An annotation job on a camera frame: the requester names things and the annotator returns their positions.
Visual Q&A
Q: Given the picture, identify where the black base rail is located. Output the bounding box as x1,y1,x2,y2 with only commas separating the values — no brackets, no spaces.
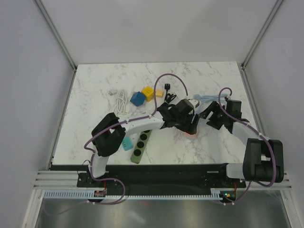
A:
50,164,246,196

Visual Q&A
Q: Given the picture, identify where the green power strip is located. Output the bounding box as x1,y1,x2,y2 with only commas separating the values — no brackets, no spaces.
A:
130,130,152,164

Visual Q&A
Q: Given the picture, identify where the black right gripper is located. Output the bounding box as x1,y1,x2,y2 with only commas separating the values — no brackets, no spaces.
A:
199,101,229,130

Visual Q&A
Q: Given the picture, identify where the white cable duct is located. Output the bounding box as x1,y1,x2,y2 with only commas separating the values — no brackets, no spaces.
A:
43,189,223,200

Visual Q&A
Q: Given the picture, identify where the black cable with plug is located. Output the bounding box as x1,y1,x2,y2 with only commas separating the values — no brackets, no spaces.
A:
163,83,178,104

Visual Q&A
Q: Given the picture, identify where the white coiled cable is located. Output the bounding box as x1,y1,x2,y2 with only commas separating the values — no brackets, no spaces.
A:
108,89,130,114

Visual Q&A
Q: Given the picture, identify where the pink cube socket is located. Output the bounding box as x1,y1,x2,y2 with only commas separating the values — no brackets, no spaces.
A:
185,133,197,139

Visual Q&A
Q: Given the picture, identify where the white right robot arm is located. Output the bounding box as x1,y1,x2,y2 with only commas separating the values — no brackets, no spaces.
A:
199,100,285,187

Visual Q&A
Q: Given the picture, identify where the yellow plug adapter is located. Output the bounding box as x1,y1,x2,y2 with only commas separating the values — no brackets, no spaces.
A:
155,89,164,98

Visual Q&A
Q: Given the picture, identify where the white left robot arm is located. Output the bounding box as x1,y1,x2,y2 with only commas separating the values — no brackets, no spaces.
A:
85,99,200,187

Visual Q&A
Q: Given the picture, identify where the light blue coiled cable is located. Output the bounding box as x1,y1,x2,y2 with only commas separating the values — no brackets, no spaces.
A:
192,94,228,104

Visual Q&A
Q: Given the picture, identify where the blue cube socket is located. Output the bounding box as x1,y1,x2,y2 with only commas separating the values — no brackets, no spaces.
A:
130,92,146,107

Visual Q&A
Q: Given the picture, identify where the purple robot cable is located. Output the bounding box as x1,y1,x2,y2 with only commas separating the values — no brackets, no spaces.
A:
85,73,190,205

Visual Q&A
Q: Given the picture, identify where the yellow cube socket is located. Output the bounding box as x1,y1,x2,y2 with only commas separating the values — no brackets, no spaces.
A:
142,86,154,102

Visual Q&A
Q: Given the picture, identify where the teal power strip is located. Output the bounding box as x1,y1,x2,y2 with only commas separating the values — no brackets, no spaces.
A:
122,136,133,151

